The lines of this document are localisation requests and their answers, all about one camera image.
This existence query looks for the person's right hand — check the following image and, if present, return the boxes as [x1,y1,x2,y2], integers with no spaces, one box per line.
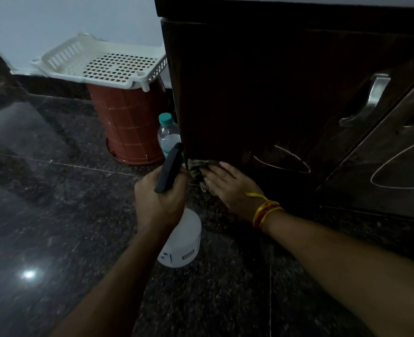
[199,161,266,222]

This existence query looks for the person's left hand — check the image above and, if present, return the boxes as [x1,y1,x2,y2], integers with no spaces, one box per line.
[134,165,192,235]

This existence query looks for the grey cleaning cloth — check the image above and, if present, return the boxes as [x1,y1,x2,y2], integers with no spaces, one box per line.
[186,158,221,193]

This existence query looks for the white spray bottle black trigger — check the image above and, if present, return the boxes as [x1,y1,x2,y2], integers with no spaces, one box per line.
[154,142,202,268]

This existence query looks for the person's left forearm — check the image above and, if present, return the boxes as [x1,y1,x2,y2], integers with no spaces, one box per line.
[50,226,172,337]

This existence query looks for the person's right forearm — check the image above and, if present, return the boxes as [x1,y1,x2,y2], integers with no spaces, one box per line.
[261,209,414,337]

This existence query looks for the clear water bottle teal cap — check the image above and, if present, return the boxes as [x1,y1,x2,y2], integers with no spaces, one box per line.
[157,112,182,158]

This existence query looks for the yellow red thread wristband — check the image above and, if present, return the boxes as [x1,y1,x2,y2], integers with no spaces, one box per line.
[246,192,285,229]

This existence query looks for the red-brown plastic bin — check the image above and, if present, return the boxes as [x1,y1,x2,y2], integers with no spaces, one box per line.
[87,78,174,166]

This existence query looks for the white plastic perforated basket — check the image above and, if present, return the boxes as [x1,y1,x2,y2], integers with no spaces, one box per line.
[31,32,168,92]

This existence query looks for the dark brown patterned cabinet door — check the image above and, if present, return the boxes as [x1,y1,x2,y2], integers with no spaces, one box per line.
[316,68,414,221]

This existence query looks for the silver cabinet door handle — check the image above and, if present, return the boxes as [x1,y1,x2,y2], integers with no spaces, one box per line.
[339,74,392,128]

